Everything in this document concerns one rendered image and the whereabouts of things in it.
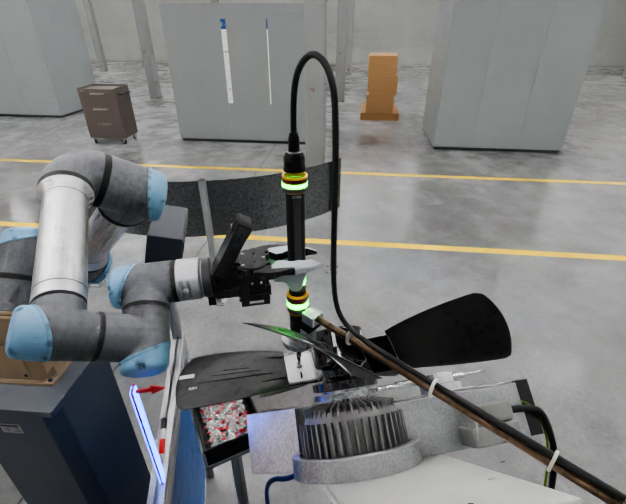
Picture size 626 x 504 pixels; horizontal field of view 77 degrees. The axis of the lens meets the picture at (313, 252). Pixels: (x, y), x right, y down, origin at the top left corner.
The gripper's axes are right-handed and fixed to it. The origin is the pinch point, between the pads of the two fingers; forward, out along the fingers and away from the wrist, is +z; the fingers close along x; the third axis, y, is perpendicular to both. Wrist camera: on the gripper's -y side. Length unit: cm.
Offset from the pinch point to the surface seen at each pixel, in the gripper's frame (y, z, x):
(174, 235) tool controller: 22, -35, -59
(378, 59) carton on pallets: 28, 283, -760
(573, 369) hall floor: 148, 176, -77
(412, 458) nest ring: 33.6, 14.6, 21.8
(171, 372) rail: 60, -40, -36
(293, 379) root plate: 28.3, -5.0, 3.1
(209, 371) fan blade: 27.7, -22.6, -2.3
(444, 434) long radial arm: 37.7, 24.8, 15.8
